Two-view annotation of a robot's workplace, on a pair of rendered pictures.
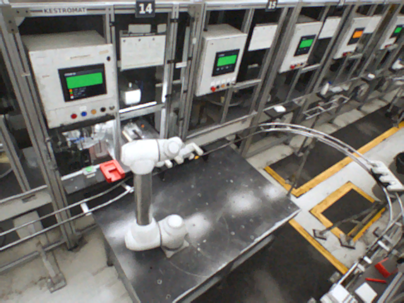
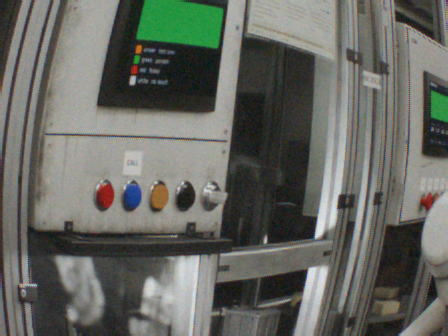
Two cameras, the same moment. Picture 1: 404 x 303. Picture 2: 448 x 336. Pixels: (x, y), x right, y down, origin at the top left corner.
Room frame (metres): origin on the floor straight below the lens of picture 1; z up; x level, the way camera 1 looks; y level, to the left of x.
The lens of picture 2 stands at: (-0.13, 0.95, 1.54)
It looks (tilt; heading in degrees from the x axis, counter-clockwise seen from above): 3 degrees down; 347
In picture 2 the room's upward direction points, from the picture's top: 6 degrees clockwise
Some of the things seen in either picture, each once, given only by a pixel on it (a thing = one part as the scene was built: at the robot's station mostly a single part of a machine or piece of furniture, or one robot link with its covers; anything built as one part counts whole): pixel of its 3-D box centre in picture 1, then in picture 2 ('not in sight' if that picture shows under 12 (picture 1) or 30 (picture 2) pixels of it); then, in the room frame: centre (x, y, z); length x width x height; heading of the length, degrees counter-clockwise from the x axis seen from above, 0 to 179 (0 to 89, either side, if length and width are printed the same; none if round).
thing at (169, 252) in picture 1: (174, 238); not in sight; (1.01, 0.04, 0.71); 0.22 x 0.18 x 0.06; 135
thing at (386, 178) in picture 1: (382, 176); not in sight; (2.03, -1.79, 0.84); 0.37 x 0.14 x 0.10; 13
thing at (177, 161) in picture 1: (181, 156); not in sight; (1.73, 0.14, 0.84); 0.36 x 0.14 x 0.10; 135
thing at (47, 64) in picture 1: (73, 78); (89, 56); (1.39, 0.83, 1.60); 0.42 x 0.29 x 0.46; 135
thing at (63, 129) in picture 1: (86, 122); (141, 239); (1.29, 0.73, 1.37); 0.36 x 0.04 x 0.04; 135
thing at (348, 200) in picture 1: (349, 209); not in sight; (2.29, -1.98, 0.01); 1.00 x 0.55 x 0.01; 135
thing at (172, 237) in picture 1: (172, 230); not in sight; (0.99, 0.07, 0.85); 0.18 x 0.16 x 0.22; 116
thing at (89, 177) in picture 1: (89, 174); not in sight; (1.21, 0.72, 0.97); 0.08 x 0.08 x 0.12; 45
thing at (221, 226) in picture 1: (197, 203); not in sight; (1.39, -0.08, 0.66); 1.50 x 1.06 x 0.04; 135
